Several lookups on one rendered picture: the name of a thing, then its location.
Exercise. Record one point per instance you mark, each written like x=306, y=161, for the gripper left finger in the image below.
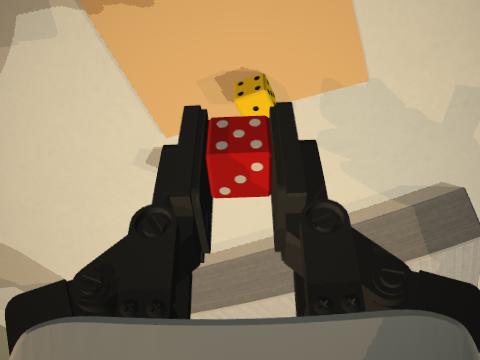
x=139, y=272

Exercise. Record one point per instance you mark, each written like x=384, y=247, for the red die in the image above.
x=239, y=156

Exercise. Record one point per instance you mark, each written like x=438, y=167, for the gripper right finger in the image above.
x=338, y=263

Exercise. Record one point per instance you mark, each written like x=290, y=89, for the orange mat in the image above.
x=178, y=53

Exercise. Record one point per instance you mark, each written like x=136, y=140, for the yellow die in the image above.
x=253, y=96

